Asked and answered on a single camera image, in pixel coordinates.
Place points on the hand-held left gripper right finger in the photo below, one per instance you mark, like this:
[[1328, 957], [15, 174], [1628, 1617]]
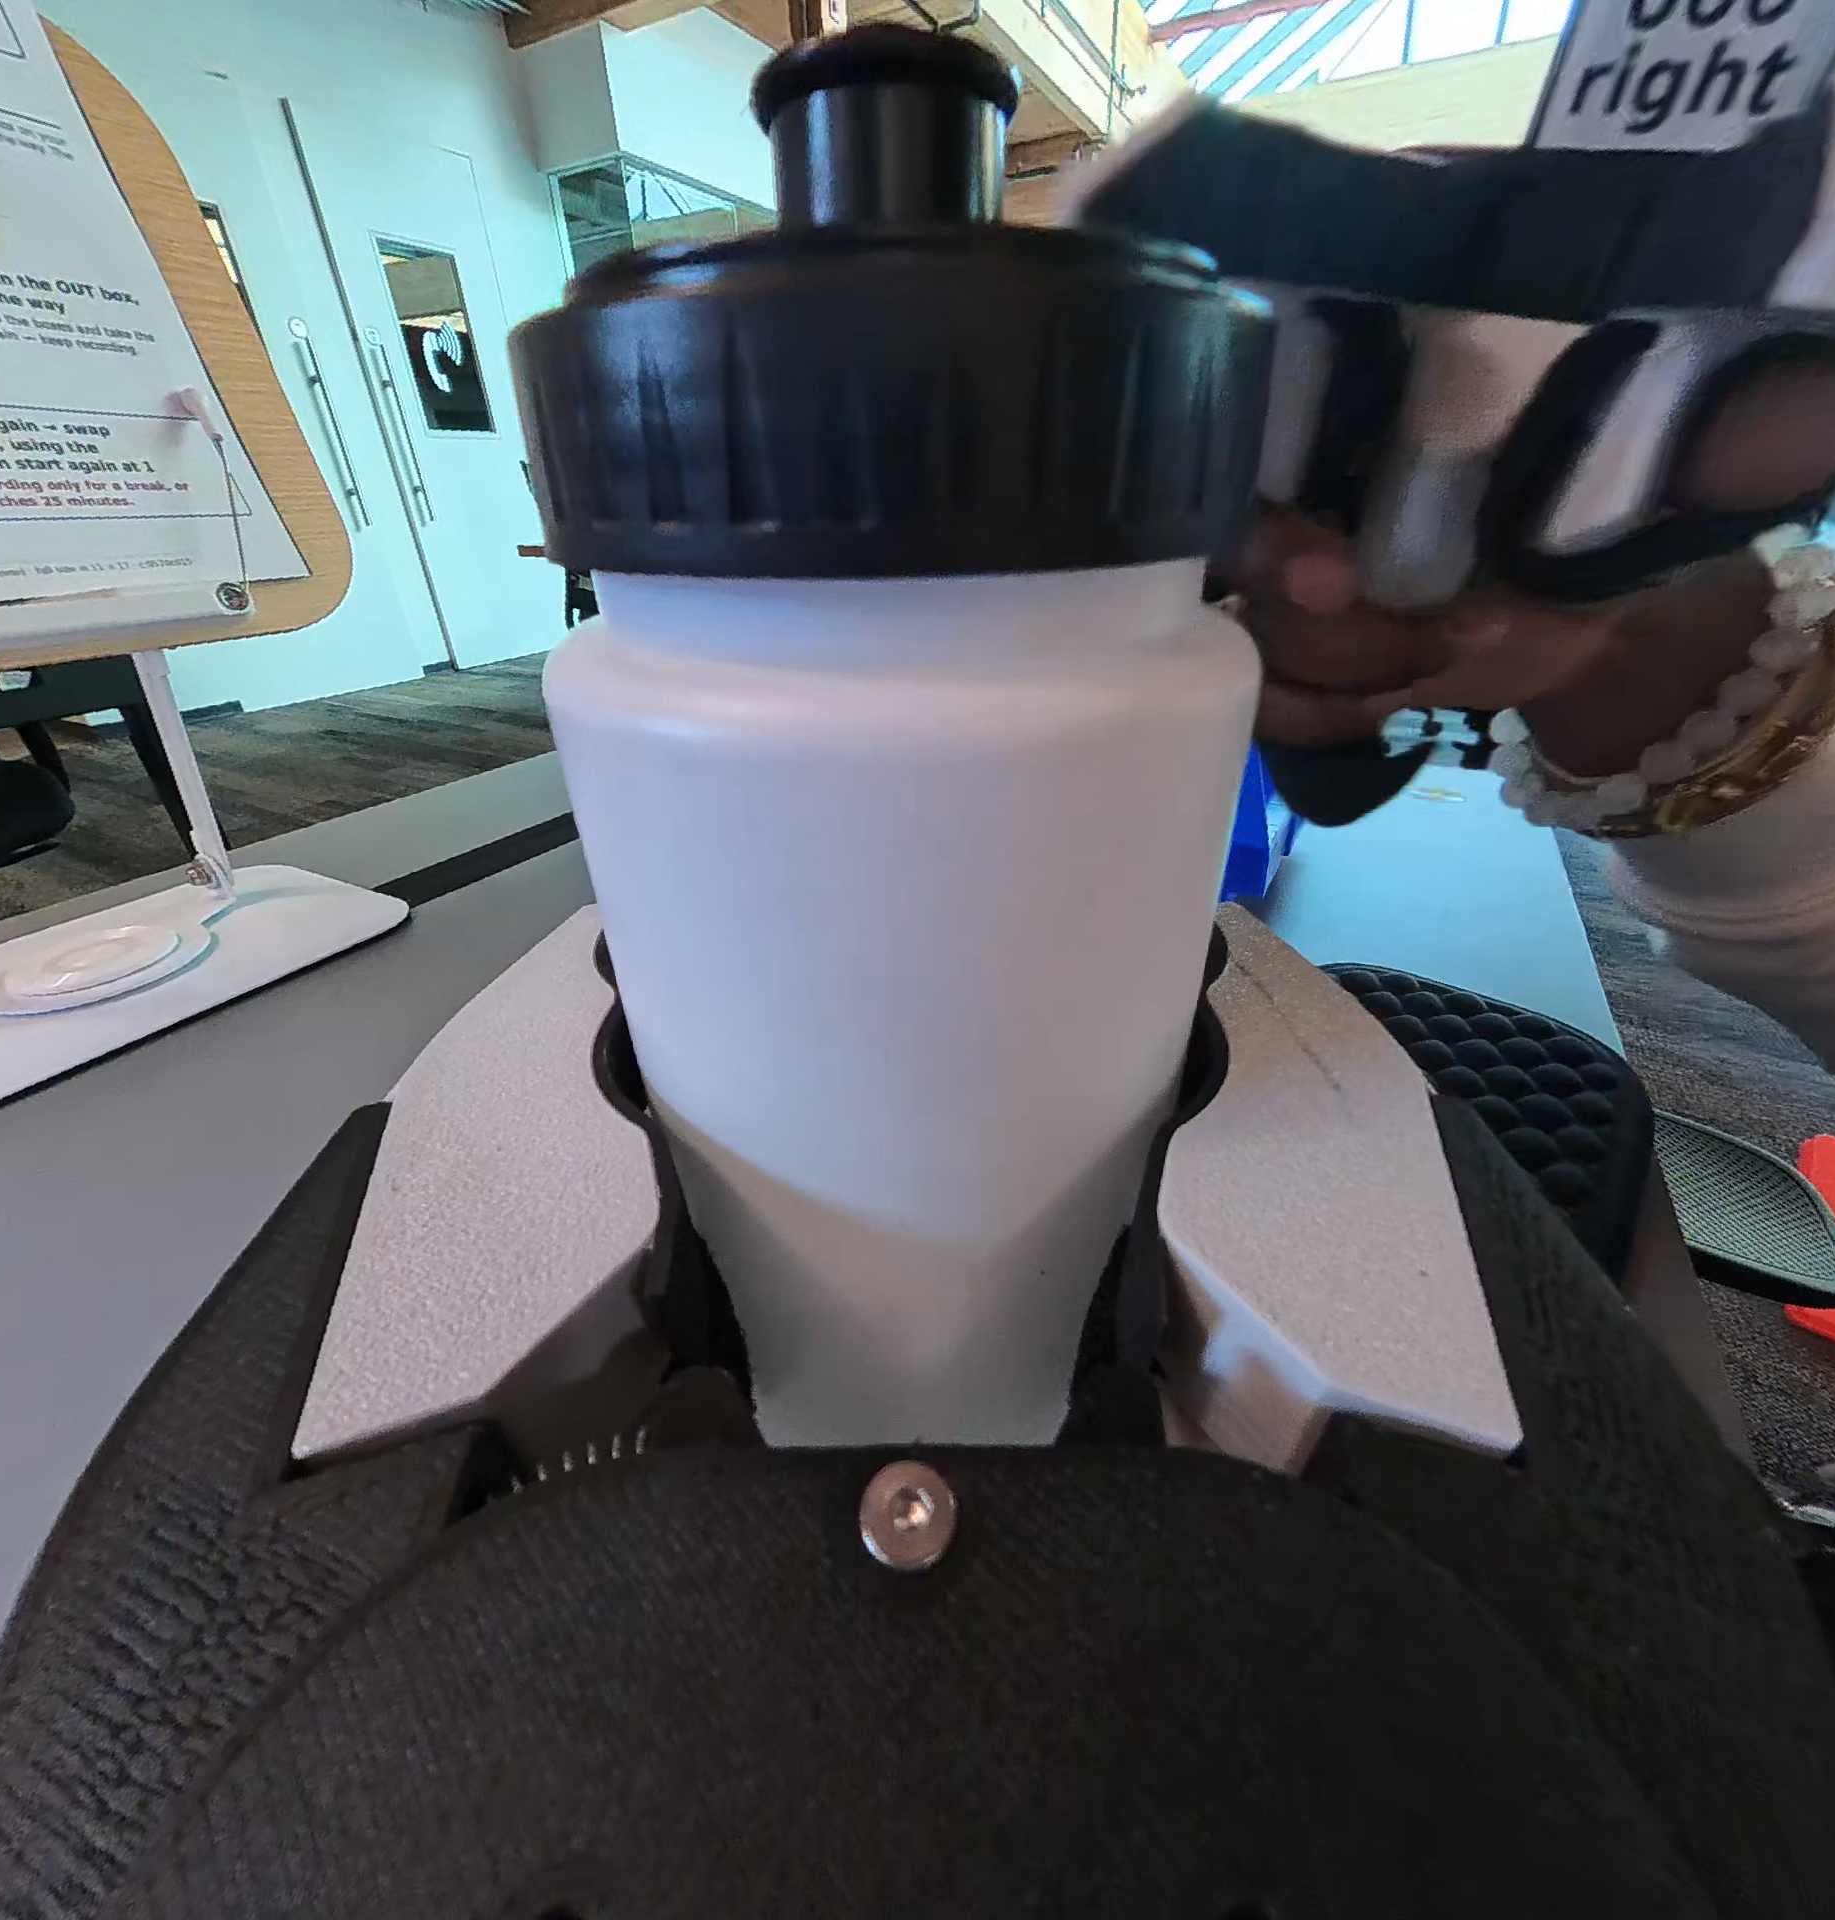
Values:
[[1338, 1243]]

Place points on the black logo sign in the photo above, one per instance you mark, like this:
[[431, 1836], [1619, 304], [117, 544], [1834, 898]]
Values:
[[452, 377]]

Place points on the printed instruction board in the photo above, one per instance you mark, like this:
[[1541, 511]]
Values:
[[77, 299]]

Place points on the black office chair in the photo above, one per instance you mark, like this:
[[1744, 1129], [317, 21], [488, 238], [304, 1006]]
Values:
[[1, 811]]

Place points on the black quilted pad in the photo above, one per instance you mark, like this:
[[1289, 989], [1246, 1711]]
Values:
[[1532, 1079]]

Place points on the person's right hand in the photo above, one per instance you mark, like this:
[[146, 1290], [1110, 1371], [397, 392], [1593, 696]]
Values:
[[1459, 646]]

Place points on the blue plastic bin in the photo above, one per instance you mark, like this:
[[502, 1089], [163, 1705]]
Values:
[[1260, 853]]

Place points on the grey mesh chair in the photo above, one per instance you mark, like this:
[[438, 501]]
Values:
[[1757, 1203]]

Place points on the black bottle lid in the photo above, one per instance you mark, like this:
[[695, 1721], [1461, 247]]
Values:
[[855, 407]]

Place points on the white plastic bottle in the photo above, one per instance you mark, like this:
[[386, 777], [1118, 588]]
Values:
[[888, 898]]

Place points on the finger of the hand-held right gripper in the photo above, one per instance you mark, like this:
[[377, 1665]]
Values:
[[1155, 170]]

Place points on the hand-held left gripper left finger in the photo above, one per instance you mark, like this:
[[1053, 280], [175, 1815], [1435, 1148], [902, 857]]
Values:
[[482, 1243]]

